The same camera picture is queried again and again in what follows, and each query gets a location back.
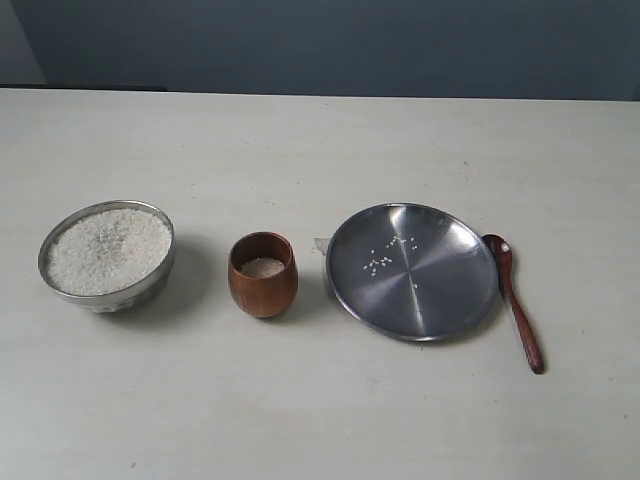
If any brown wooden cup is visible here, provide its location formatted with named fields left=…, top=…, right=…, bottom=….
left=228, top=232, right=298, bottom=318

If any round steel plate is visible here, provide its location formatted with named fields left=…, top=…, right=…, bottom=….
left=325, top=203, right=499, bottom=342

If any steel bowl of rice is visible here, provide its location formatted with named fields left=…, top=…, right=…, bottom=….
left=38, top=200, right=176, bottom=314

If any red-brown wooden spoon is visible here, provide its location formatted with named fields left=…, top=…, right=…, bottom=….
left=483, top=234, right=546, bottom=375

